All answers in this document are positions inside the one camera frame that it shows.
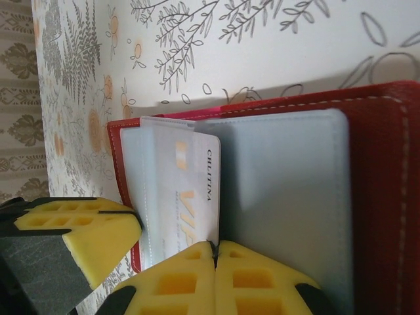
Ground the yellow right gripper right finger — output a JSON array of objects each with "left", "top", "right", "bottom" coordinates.
[{"left": 214, "top": 240, "right": 329, "bottom": 315}]

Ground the red leather card holder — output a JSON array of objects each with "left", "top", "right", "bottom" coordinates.
[{"left": 107, "top": 79, "right": 420, "bottom": 315}]

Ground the floral patterned table cover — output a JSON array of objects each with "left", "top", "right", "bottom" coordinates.
[{"left": 31, "top": 0, "right": 420, "bottom": 315}]

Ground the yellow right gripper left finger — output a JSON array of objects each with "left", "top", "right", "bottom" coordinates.
[{"left": 112, "top": 240, "right": 217, "bottom": 315}]

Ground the white gold VIP card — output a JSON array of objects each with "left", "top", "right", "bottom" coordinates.
[{"left": 153, "top": 129, "right": 222, "bottom": 261}]

